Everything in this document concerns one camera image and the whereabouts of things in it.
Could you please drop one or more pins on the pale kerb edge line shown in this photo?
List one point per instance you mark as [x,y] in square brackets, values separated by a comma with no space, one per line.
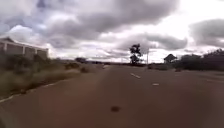
[20,94]

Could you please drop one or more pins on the pole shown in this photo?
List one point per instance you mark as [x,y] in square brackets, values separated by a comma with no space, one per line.
[147,57]

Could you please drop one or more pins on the reddish brown asphalt road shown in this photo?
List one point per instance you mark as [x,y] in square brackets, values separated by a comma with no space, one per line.
[110,90]

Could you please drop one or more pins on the white dashed road line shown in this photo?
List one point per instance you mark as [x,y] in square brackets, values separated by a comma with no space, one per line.
[135,75]

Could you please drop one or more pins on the dry grass verge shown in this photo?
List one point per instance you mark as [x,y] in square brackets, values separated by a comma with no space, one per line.
[30,78]

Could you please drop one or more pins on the dark patch on road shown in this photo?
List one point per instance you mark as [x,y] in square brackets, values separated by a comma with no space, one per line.
[115,108]

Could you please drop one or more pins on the dark bushes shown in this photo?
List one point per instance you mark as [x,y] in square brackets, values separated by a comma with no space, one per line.
[200,61]

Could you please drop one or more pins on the tall dark tree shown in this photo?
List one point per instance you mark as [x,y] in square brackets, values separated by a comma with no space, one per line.
[135,53]

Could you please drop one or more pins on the pale building with pillars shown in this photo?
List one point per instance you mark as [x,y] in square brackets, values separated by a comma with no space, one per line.
[20,48]

